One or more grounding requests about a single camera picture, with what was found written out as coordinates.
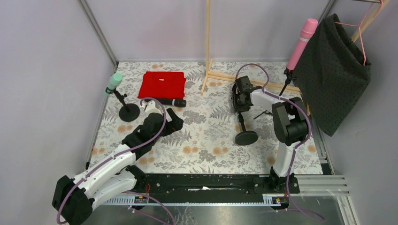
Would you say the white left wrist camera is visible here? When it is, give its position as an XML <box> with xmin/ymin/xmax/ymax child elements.
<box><xmin>141</xmin><ymin>100</ymin><xmax>163</xmax><ymax>115</ymax></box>

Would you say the pink microphone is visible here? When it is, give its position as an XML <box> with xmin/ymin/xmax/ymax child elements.
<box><xmin>286</xmin><ymin>18</ymin><xmax>318</xmax><ymax>71</ymax></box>

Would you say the red folded cloth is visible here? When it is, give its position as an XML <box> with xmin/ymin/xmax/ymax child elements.
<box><xmin>138</xmin><ymin>71</ymin><xmax>186</xmax><ymax>99</ymax></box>

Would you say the mint green microphone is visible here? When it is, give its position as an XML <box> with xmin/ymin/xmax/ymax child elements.
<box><xmin>104</xmin><ymin>73</ymin><xmax>123</xmax><ymax>97</ymax></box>

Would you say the black tripod mic stand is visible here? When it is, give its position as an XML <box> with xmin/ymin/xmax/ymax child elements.
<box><xmin>254</xmin><ymin>68</ymin><xmax>293</xmax><ymax>120</ymax></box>

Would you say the round-base mic stand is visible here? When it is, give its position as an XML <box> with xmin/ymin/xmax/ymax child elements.
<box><xmin>105</xmin><ymin>88</ymin><xmax>140</xmax><ymax>122</ymax></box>
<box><xmin>231</xmin><ymin>97</ymin><xmax>259</xmax><ymax>146</ymax></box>

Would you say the floral table mat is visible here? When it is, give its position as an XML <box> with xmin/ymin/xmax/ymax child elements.
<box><xmin>90</xmin><ymin>62</ymin><xmax>323</xmax><ymax>174</ymax></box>

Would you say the black microphone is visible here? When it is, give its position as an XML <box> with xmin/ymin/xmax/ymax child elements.
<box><xmin>156</xmin><ymin>98</ymin><xmax>187</xmax><ymax>107</ymax></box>

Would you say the dark dotted hanging garment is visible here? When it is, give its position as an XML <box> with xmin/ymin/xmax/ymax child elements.
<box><xmin>293</xmin><ymin>14</ymin><xmax>372</xmax><ymax>136</ymax></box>

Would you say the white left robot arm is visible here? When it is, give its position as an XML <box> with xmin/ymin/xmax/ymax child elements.
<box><xmin>52</xmin><ymin>108</ymin><xmax>184</xmax><ymax>225</ymax></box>

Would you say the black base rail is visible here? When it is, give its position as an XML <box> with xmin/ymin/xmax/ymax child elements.
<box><xmin>132</xmin><ymin>173</ymin><xmax>287</xmax><ymax>204</ymax></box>

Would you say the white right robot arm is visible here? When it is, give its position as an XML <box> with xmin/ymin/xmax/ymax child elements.
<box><xmin>232</xmin><ymin>76</ymin><xmax>311</xmax><ymax>189</ymax></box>

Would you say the wooden clothes rack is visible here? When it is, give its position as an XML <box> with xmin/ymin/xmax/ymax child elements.
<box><xmin>200</xmin><ymin>0</ymin><xmax>391</xmax><ymax>116</ymax></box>

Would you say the pink clothes hanger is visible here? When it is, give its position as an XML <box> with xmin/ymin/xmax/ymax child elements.
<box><xmin>335</xmin><ymin>0</ymin><xmax>389</xmax><ymax>65</ymax></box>

